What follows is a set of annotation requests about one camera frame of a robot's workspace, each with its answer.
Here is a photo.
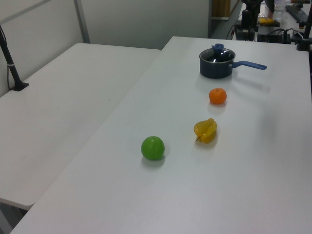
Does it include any wooden panel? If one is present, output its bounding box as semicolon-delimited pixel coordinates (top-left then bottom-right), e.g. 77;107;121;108
211;0;231;19

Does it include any dark blue saucepan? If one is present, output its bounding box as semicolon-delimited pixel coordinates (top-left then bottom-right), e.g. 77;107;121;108
199;48;268;79

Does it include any grey metal partition post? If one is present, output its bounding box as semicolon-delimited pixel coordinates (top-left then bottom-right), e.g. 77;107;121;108
74;0;91;44

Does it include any black clamp stand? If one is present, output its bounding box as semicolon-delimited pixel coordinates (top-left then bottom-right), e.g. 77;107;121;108
296;19;312;52

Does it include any black electronics box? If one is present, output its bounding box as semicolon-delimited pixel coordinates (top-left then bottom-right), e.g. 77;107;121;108
257;33;292;44

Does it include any black camera pole with base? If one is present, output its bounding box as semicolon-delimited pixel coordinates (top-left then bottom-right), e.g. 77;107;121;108
0;24;30;92

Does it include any black keyboard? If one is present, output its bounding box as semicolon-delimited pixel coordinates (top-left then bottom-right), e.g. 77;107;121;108
285;4;311;24

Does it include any glass lid blue knob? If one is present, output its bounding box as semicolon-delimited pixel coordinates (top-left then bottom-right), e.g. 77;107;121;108
199;43;235;64

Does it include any yellow toy starfruit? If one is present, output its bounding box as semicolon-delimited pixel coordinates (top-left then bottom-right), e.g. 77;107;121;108
194;117;217;144

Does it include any green toy apple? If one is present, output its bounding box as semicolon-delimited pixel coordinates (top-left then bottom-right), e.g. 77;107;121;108
140;136;165;161

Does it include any black equipment rig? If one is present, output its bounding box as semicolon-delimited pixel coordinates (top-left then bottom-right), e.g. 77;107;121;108
234;0;260;41

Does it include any orange toy fruit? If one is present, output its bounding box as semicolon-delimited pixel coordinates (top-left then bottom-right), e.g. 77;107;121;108
209;87;227;105

